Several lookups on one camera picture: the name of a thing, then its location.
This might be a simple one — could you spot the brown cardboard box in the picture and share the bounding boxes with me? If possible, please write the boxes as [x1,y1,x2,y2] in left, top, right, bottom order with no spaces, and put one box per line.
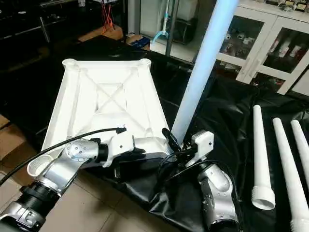
[0,113,38,188]

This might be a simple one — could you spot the white glass-door cabinet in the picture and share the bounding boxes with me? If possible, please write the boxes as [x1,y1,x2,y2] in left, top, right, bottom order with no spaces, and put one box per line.
[214,0,309,96]

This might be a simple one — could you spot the white plastic table leg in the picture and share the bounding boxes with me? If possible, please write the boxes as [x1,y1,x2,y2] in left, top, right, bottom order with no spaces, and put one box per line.
[251,104,276,211]
[290,119,309,175]
[272,117,309,232]
[168,0,240,146]

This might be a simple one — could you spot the teal and white pole tool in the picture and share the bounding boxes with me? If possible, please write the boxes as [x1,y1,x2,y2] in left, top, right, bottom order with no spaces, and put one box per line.
[153,0,173,45]

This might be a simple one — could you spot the grey metal post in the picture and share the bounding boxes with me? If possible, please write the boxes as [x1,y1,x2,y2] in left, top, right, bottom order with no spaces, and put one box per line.
[39,14,52,44]

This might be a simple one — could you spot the white plastic table top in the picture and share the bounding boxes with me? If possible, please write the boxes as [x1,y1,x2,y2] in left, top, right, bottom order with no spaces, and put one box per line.
[27,58,183,177]

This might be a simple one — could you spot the red cables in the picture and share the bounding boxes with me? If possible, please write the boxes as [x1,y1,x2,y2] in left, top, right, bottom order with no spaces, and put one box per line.
[101,0,117,33]

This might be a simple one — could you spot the dark metal stand pole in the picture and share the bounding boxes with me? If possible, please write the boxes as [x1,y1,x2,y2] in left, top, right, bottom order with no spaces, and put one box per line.
[165,0,181,57]

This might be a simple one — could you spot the black mat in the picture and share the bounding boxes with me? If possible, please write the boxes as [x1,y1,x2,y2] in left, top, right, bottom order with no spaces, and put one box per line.
[0,35,309,232]

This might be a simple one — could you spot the blue box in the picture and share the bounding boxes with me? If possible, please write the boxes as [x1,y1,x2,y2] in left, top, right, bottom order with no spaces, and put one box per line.
[127,35,151,50]

